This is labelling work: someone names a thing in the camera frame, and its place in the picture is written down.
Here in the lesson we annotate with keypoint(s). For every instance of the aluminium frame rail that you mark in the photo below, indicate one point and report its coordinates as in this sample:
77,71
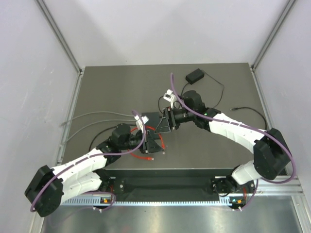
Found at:
92,182

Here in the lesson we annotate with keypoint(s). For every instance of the grey slotted cable duct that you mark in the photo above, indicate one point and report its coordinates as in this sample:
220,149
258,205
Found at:
102,201

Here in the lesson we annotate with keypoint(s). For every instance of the black network switch box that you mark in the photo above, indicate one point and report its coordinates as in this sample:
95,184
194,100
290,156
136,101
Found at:
154,118

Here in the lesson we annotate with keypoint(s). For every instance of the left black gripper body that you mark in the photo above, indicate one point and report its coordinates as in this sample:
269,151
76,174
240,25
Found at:
135,141

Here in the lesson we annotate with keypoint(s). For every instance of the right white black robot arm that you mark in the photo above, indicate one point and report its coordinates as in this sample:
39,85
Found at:
269,149

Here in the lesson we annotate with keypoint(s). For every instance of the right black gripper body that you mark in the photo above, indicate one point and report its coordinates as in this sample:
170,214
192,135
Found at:
179,117

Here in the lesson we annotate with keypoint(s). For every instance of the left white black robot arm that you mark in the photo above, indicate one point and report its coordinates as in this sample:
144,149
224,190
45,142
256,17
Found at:
104,154

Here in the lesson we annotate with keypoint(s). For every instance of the black power adapter brick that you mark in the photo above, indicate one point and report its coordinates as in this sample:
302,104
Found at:
194,76

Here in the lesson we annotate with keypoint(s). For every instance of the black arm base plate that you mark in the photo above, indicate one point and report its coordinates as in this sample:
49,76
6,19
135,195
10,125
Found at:
137,182

